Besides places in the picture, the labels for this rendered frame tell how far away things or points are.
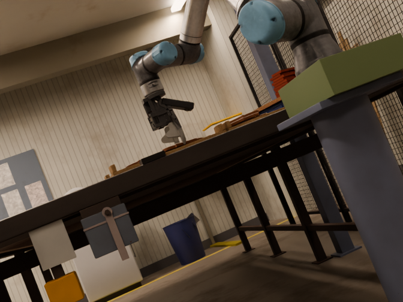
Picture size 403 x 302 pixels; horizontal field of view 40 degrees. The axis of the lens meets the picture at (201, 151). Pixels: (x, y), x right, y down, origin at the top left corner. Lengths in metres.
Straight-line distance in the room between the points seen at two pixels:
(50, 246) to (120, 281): 5.06
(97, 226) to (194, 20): 0.75
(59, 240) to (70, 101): 6.11
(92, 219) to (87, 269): 5.05
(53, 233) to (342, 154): 0.85
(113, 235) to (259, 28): 0.71
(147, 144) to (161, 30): 1.55
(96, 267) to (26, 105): 2.40
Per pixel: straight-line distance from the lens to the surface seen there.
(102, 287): 6.72
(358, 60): 1.50
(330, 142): 1.57
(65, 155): 7.57
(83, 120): 7.69
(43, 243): 1.69
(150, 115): 1.94
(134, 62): 1.96
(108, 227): 1.66
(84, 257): 6.70
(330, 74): 1.45
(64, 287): 1.67
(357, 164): 1.56
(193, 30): 1.93
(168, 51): 1.87
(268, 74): 3.95
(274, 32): 1.50
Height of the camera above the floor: 0.78
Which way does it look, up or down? 4 degrees up
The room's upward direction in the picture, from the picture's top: 22 degrees counter-clockwise
